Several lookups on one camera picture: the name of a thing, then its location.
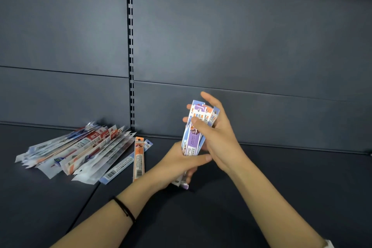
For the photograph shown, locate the black wrist band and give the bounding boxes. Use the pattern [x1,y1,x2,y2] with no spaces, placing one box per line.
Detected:
[113,196,136,224]

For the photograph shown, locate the pile of clear toothbrush packs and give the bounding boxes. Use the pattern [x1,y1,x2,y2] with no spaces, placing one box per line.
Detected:
[15,121,136,185]

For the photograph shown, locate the orange toothbrush packet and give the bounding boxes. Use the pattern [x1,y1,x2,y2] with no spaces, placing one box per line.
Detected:
[133,137,145,182]

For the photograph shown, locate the person's right forearm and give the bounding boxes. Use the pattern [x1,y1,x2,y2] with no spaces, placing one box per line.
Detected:
[227,158,334,248]

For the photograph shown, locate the pale blue toothbrush packet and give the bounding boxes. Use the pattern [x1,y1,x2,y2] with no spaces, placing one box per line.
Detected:
[182,100,206,152]

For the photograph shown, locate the purple toothbrush packet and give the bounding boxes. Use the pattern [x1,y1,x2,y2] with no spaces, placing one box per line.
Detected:
[181,104,214,157]

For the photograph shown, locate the person's right hand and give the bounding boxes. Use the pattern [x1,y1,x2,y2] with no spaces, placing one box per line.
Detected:
[183,91,251,174]

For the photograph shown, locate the person's left hand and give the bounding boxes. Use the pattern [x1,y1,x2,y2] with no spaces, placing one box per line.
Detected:
[144,140,214,191]

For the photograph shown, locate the slotted metal shelf upright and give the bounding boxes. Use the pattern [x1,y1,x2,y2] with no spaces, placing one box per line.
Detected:
[126,0,136,133]

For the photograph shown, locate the person's left forearm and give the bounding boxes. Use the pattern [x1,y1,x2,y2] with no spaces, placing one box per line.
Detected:
[51,174,159,248]

